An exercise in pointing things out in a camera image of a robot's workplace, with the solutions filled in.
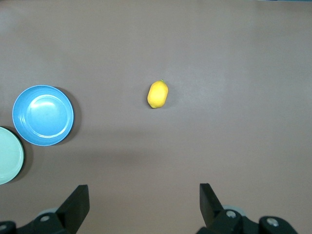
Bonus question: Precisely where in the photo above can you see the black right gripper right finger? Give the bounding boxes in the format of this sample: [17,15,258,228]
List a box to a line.
[196,183,299,234]

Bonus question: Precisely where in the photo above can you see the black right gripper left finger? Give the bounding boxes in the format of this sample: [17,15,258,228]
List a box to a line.
[0,184,90,234]

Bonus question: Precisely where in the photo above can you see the yellow lemon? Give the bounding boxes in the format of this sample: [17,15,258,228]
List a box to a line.
[146,78,170,109]

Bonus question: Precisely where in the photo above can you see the light green round plate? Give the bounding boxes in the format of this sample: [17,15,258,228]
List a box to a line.
[0,126,25,185]

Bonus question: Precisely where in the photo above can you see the blue round plate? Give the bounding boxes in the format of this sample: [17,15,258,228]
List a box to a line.
[12,84,75,147]

